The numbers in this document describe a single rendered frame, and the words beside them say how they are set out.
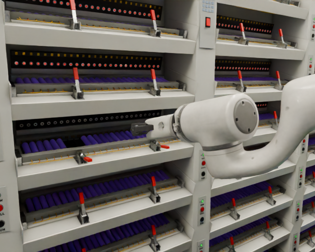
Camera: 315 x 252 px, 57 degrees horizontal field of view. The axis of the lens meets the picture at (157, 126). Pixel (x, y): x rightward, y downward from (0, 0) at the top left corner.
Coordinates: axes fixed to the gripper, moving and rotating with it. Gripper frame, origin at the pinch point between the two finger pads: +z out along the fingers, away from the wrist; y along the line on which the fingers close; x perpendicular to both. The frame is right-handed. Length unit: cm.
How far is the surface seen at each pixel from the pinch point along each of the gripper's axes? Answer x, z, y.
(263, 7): 45, 9, 67
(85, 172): -10.9, 20.2, -11.8
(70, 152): -4.7, 23.2, -14.6
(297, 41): 34, 15, 100
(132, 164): -11.3, 20.5, 4.4
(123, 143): -4.0, 23.0, 3.1
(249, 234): -59, 37, 75
